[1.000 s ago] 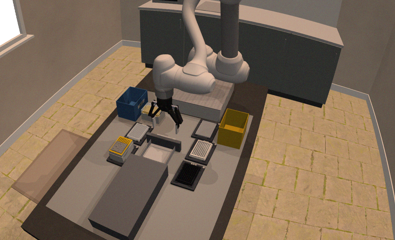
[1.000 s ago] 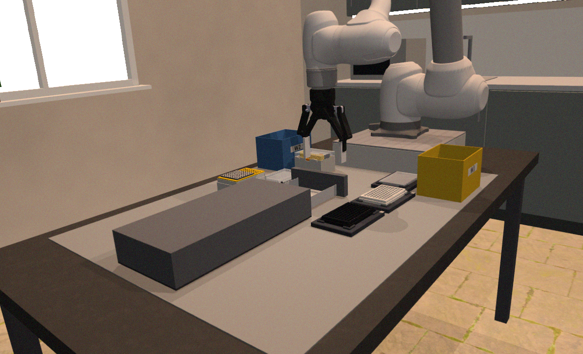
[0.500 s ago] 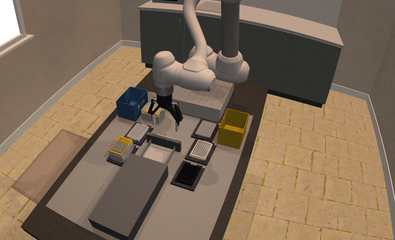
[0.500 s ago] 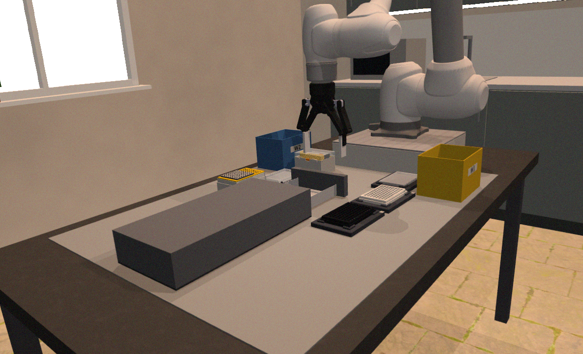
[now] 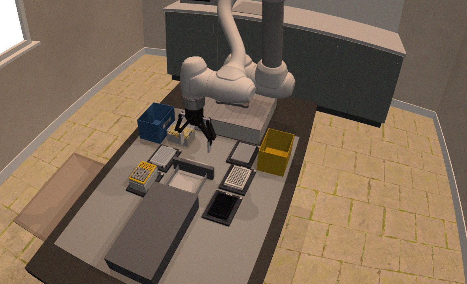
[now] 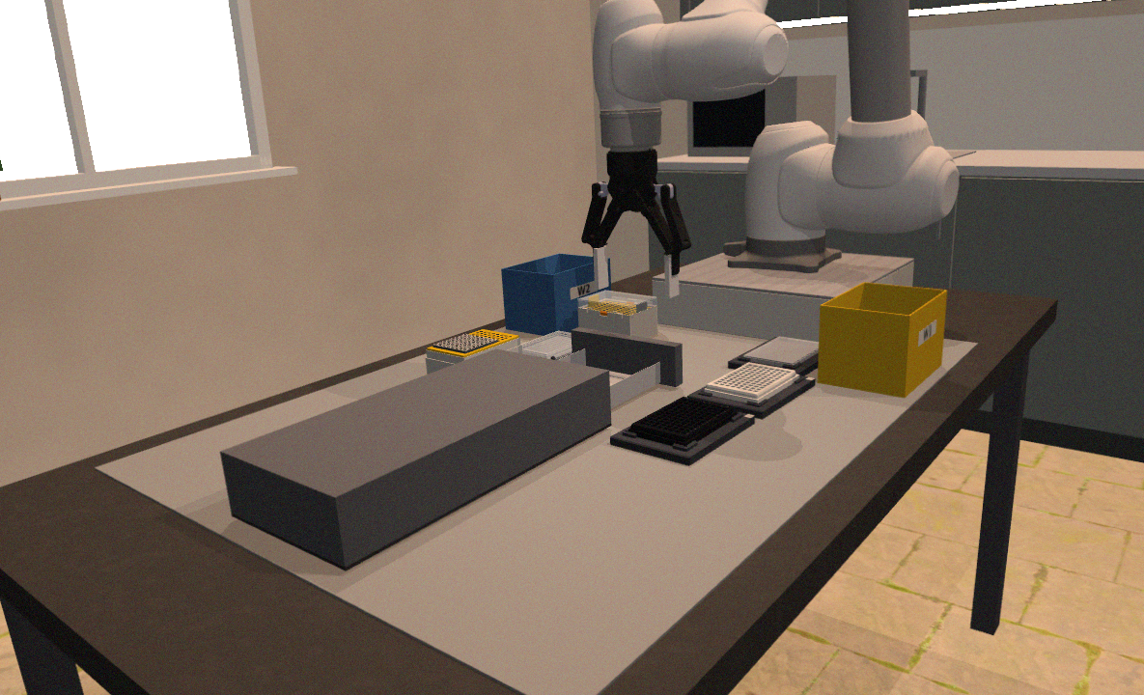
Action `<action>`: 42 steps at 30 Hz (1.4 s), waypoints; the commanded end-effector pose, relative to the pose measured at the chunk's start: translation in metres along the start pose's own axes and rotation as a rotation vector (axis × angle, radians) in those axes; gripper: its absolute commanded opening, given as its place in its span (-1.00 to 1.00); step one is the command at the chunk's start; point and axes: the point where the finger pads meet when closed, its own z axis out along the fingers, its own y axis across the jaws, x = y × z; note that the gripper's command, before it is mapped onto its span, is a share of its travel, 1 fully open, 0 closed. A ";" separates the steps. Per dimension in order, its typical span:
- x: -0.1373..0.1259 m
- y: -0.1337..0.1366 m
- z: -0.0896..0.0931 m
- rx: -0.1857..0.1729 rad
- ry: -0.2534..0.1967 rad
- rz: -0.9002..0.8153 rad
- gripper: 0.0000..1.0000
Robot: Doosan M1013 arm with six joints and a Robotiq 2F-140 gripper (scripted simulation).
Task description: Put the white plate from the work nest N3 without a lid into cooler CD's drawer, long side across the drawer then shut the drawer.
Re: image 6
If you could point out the black multiwell plate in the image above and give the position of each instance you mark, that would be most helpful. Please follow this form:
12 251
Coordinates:
683 421

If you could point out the light grey bench mat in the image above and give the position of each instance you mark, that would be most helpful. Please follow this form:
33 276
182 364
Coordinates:
557 582

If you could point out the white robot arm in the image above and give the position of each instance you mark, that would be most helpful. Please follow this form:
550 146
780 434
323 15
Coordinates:
884 176

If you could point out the blue open-top bin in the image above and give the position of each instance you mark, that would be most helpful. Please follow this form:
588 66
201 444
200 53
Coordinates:
543 301

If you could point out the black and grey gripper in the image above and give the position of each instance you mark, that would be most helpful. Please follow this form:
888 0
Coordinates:
633 186

